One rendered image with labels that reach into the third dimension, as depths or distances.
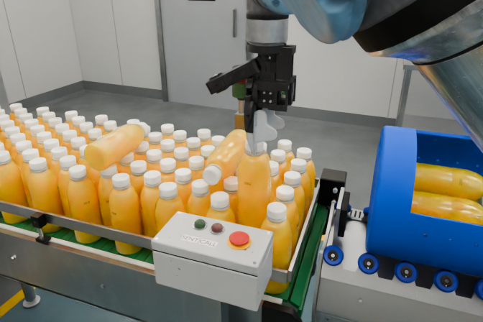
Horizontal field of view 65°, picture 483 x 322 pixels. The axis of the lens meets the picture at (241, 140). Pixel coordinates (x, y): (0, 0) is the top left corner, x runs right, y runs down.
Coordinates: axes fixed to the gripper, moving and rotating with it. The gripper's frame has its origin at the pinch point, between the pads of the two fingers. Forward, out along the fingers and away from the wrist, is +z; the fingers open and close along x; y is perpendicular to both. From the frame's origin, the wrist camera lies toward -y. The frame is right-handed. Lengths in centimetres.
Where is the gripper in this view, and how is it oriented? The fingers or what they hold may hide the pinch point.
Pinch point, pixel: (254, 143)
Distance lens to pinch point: 76.9
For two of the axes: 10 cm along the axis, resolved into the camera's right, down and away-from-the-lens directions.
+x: 3.4, -3.7, 8.6
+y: 9.4, 1.3, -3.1
